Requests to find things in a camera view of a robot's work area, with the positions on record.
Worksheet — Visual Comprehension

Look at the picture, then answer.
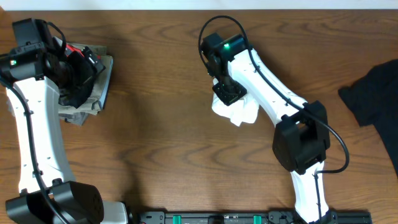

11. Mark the white t-shirt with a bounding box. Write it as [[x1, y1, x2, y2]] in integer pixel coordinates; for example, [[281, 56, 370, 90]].
[[211, 93, 259, 126]]

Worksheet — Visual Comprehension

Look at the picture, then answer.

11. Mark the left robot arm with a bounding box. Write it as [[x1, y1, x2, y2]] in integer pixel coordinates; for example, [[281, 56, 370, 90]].
[[1, 42, 128, 223]]

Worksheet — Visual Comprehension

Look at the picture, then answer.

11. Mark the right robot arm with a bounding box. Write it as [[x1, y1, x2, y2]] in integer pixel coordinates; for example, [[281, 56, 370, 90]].
[[198, 24, 349, 223]]

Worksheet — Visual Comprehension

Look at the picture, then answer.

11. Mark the navy boxer shorts red waistband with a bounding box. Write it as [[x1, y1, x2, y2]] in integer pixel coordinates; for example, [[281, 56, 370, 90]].
[[58, 45, 87, 108]]

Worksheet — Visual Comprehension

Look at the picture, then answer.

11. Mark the folded khaki garment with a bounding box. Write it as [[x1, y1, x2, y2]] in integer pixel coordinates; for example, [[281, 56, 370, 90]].
[[58, 45, 113, 115]]

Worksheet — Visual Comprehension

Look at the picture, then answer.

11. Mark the folded grey garment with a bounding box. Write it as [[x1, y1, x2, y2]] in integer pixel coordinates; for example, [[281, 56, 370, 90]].
[[58, 112, 90, 126]]

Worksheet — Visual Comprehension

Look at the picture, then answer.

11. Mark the black garment at right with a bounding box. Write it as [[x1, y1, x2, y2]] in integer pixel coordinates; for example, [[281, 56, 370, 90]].
[[338, 59, 397, 170]]

